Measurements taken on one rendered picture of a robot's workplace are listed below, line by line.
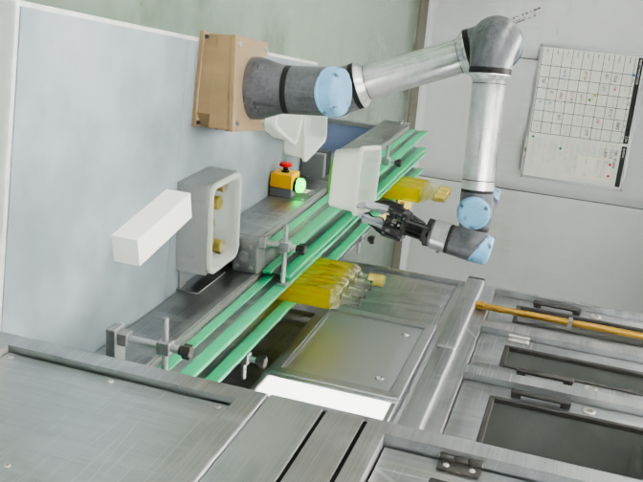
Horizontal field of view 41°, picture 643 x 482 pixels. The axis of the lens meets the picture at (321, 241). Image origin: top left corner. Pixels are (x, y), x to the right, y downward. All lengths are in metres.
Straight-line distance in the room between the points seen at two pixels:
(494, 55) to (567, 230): 6.34
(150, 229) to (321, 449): 0.76
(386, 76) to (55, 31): 0.88
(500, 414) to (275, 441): 1.05
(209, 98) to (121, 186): 0.35
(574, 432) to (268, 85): 1.10
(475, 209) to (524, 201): 6.24
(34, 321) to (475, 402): 1.11
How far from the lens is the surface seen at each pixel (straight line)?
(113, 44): 1.73
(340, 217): 2.76
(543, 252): 8.33
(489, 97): 1.98
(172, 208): 1.90
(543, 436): 2.14
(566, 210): 8.21
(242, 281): 2.19
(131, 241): 1.79
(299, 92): 2.04
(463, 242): 2.13
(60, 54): 1.59
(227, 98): 2.03
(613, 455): 2.13
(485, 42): 1.99
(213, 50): 2.04
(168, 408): 1.32
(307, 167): 2.84
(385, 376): 2.18
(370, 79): 2.15
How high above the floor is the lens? 1.64
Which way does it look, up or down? 16 degrees down
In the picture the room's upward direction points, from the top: 100 degrees clockwise
